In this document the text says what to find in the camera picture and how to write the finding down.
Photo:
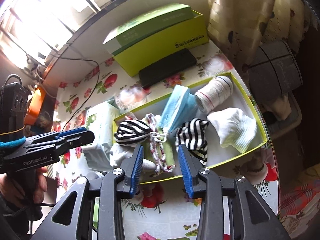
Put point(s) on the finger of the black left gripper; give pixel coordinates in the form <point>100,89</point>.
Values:
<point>76,140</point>

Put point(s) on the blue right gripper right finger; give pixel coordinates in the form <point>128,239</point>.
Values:
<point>184,159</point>

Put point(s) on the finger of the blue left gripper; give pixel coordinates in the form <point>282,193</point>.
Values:
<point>70,132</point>

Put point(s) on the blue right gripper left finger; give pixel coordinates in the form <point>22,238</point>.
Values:
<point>135,169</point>

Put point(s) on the green cloth with beaded trim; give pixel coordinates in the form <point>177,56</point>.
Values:
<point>157,148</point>

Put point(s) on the black white striped sock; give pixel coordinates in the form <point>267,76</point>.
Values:
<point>192,134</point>
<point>131,132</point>

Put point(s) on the white ribbed sock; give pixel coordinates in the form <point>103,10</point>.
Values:
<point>234,128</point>

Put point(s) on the blue face mask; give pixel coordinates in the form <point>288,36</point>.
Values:
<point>180,107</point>

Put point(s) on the white bandage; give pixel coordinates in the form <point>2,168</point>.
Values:
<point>217,91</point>

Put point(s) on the grey white sock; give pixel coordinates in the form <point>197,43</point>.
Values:
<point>119,153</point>

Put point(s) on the plastic bag with red items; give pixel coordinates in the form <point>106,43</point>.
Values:
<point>130,116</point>

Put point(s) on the person's left hand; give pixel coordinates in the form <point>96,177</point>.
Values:
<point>14,191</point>

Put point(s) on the wet wipes pack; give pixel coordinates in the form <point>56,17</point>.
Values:
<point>99,120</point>

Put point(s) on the orange plastic basin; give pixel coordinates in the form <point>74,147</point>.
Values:
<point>34,108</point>

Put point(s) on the yellow-green shallow box tray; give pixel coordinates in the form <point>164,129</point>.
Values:
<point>216,154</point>

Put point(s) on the green white carton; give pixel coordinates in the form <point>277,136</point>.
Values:
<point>144,25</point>

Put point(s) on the black smartphone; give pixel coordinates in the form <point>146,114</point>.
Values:
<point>166,67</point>

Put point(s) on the grey plaid cushion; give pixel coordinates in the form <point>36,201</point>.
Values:
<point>273,72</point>

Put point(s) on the yellow-green shoe box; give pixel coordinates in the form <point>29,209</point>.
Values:
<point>184,35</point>

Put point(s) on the beige patterned curtain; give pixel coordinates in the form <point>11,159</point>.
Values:
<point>239,27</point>

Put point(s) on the blue strap band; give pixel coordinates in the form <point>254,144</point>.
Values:
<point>10,144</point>

